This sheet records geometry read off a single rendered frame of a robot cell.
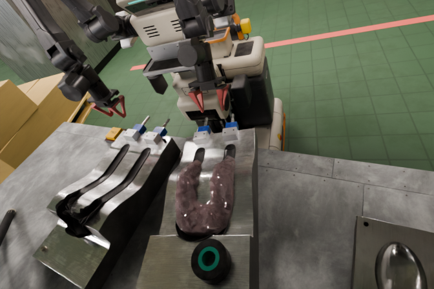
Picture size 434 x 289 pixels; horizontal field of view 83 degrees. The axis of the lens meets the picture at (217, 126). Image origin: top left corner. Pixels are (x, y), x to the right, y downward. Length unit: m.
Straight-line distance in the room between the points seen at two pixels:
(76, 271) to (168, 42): 0.83
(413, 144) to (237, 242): 1.54
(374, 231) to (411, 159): 1.26
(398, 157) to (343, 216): 1.18
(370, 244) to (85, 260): 0.73
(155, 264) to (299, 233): 0.36
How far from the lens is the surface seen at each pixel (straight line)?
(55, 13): 4.10
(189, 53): 0.66
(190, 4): 0.70
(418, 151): 1.93
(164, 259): 0.67
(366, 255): 0.64
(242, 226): 0.66
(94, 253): 0.86
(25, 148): 2.83
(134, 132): 0.99
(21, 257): 1.17
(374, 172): 0.81
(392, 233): 0.66
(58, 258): 0.95
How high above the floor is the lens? 1.47
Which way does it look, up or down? 42 degrees down
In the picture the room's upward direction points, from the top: 24 degrees counter-clockwise
